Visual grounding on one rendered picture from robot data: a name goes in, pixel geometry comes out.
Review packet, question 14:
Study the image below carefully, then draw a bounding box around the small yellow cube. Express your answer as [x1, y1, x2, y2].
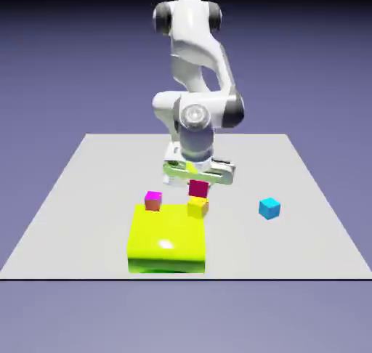
[187, 196, 210, 219]

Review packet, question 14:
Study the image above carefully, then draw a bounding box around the large yellow-green box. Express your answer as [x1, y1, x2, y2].
[126, 203, 206, 275]

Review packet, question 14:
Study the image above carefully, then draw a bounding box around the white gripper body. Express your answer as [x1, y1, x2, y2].
[161, 160, 237, 186]

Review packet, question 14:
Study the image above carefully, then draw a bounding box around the small crimson cube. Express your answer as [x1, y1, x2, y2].
[187, 179, 210, 199]

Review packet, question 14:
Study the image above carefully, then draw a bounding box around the small cyan cube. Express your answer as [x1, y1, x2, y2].
[258, 197, 282, 221]

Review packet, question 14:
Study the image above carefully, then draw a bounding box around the small magenta cube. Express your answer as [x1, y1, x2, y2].
[144, 190, 163, 213]

